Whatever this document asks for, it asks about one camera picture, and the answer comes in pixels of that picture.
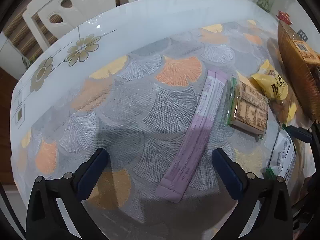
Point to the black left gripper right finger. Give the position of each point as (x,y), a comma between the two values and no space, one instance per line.
(263,210)

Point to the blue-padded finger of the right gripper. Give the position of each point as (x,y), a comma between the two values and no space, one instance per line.
(298,133)

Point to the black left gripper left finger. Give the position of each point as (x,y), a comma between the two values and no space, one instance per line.
(44,219)

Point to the purple stick sachets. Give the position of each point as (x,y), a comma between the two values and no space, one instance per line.
(181,171)

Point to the white labelled snack pack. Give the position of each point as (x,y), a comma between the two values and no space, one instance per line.
(283,158)

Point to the woven tan basket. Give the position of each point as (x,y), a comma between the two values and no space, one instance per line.
(298,72)

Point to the green-edged biscuit pack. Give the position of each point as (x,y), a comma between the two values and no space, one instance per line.
(245,108)

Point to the yellow snack bag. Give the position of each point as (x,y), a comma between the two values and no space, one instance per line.
(278,92)

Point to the small black clip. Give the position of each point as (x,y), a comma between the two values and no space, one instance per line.
(302,35)

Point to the red lidded tea cup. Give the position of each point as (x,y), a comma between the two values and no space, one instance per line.
(284,16)

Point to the patterned grey placemat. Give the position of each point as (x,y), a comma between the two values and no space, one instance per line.
(139,108)

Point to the potted green plant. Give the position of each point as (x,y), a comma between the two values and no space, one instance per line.
(28,62)

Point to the white chair left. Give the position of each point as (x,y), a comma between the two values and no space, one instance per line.
(62,16)

